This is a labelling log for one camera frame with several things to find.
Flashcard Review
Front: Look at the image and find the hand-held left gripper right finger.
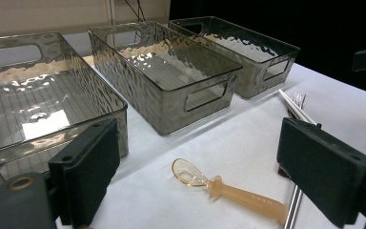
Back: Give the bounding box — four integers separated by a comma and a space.
275, 116, 366, 229

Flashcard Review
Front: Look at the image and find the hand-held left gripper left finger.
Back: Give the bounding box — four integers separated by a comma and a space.
48, 117, 122, 228

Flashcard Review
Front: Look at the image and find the wooden handled fork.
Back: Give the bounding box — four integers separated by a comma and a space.
277, 92, 308, 179

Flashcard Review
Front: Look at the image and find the metal chopstick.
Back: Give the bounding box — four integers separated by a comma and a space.
283, 184, 300, 229
288, 187, 305, 229

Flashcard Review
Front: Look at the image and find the transparent grey plastic bin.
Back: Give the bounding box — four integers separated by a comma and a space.
168, 15, 301, 100
88, 20, 244, 136
0, 31, 130, 214

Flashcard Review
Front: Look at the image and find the black cable bundle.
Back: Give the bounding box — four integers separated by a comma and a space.
123, 0, 147, 23

